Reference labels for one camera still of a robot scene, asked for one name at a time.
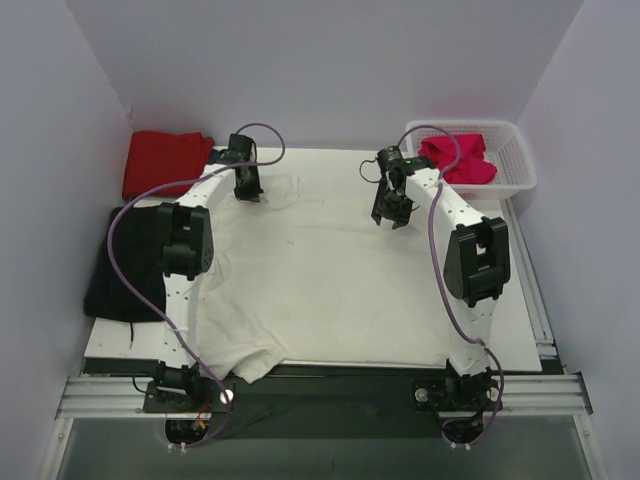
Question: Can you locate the cream white t shirt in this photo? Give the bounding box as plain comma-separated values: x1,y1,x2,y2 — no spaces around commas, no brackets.
196,176,449,382

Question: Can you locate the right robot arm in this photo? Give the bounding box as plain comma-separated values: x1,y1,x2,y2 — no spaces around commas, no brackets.
371,146,511,408

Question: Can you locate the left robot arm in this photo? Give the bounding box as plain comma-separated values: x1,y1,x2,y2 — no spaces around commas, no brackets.
157,129,263,368

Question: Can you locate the pink crumpled t shirt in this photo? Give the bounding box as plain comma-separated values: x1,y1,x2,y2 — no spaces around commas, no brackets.
418,133,497,185

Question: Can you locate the folded red t shirt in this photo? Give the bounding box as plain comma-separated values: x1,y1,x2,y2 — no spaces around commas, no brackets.
121,131,214,200

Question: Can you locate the white plastic basket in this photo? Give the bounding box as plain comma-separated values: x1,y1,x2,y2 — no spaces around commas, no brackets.
406,119,537,200

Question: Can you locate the black t shirt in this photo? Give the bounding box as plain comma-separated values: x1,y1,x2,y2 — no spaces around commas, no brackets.
83,207,166,323

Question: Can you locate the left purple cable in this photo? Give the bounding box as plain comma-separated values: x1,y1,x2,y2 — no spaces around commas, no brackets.
107,122,287,449

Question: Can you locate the purple cable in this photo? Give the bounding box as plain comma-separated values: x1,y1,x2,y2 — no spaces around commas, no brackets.
397,124,505,449
107,122,287,449

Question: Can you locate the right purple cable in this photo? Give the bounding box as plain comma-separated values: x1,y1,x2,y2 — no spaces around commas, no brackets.
397,124,505,449

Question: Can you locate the aluminium mounting rail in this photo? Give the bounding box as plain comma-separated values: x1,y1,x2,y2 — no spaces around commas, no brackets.
56,375,593,419

